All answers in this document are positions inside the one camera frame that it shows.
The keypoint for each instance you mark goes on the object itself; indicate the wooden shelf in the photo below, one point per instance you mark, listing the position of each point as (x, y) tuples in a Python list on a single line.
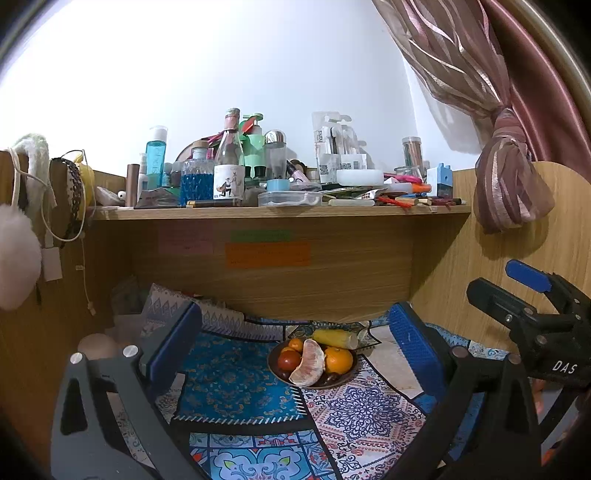
[(277, 213)]

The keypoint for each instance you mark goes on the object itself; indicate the small white bottle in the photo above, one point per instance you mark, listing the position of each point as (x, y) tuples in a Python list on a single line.
[(142, 171)]

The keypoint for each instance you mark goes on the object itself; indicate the white round container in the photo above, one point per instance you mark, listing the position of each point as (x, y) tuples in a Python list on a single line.
[(360, 177)]

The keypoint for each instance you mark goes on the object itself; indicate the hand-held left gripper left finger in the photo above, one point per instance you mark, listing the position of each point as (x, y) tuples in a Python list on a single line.
[(178, 346)]

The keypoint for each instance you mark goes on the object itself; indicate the brown cylinder tube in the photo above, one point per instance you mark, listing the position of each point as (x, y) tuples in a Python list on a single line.
[(133, 184)]

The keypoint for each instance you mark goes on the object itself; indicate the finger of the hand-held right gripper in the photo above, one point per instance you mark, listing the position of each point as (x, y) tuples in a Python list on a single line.
[(498, 300), (528, 273)]

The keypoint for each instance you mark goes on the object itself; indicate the white pompom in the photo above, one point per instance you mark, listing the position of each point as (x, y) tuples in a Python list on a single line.
[(16, 256)]

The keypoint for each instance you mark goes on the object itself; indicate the tall blue liquid bottle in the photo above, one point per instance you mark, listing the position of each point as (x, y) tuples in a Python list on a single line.
[(157, 157)]

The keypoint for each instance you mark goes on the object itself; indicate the red tomato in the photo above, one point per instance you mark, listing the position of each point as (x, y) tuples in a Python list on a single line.
[(288, 362)]

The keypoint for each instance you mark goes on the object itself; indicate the peeled pomelo segment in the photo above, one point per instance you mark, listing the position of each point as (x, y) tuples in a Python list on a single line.
[(308, 367)]

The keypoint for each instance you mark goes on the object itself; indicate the black and gold tube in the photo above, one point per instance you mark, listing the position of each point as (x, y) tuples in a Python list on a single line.
[(207, 203)]

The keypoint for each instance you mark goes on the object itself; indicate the blue and white block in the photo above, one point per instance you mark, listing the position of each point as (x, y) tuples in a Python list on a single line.
[(442, 181)]

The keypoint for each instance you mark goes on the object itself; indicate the glass jar with sticks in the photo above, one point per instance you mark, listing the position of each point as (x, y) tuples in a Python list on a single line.
[(412, 154)]

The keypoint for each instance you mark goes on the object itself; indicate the clear plastic flat container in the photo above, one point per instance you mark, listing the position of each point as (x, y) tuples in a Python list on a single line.
[(290, 198)]

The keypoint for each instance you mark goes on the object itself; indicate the silver capped clear bottle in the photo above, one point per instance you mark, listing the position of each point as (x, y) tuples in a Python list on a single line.
[(276, 157)]

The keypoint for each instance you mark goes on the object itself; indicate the green pump bottle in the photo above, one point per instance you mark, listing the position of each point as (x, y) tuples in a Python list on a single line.
[(255, 147)]

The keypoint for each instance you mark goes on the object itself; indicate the pink sticky note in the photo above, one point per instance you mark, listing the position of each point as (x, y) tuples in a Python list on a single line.
[(186, 241)]

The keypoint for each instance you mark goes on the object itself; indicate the round brown mirror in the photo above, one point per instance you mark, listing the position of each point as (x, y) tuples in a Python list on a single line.
[(187, 154)]

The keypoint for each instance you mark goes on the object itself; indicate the orange sticky note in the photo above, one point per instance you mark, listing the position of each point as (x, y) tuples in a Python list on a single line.
[(268, 255)]

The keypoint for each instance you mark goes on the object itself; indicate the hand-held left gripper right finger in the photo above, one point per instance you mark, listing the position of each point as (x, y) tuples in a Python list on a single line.
[(415, 350)]

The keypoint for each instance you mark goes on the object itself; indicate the blue liquid glass bottle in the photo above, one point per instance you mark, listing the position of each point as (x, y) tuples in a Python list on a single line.
[(197, 182)]

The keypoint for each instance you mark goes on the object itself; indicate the dark wallet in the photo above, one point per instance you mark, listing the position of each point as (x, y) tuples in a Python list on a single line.
[(154, 198)]

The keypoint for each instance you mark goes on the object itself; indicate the dark patterned headband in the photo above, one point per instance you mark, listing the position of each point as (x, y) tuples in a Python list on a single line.
[(73, 184)]

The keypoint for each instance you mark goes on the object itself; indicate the toothbrush blister pack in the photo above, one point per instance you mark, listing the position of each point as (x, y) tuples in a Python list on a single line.
[(332, 147)]

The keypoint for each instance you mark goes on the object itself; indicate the white fluffy headband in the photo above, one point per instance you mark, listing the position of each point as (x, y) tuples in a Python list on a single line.
[(34, 147)]

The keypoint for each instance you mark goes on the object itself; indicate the blue patterned cloth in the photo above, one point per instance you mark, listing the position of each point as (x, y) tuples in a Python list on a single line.
[(240, 387)]

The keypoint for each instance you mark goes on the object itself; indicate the orange mandarin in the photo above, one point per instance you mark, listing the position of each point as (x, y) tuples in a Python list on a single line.
[(296, 345), (338, 360)]

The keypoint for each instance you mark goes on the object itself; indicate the yellow corn cob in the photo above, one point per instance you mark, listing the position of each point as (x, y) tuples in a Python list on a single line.
[(334, 338)]

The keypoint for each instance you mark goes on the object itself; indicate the white charger adapter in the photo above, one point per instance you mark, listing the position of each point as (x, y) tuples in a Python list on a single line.
[(51, 264)]

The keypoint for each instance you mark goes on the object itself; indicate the white bar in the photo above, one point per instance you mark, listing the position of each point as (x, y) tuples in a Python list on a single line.
[(351, 202)]

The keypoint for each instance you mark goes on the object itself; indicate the small white figure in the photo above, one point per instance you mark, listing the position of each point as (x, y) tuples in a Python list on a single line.
[(108, 196)]

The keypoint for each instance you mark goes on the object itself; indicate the green sticky note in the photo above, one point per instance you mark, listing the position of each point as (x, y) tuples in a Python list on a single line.
[(261, 236)]

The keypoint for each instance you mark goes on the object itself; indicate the pink striped curtain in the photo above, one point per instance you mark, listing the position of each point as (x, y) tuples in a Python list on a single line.
[(461, 69)]

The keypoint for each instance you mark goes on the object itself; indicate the clear bottle with cartoon label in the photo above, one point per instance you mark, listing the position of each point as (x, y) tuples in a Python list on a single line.
[(229, 180)]

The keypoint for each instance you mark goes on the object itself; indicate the light blue round jar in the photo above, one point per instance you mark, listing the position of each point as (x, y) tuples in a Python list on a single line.
[(278, 185)]

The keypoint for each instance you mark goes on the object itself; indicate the dark brown round plate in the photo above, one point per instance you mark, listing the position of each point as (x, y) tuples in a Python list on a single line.
[(274, 369)]

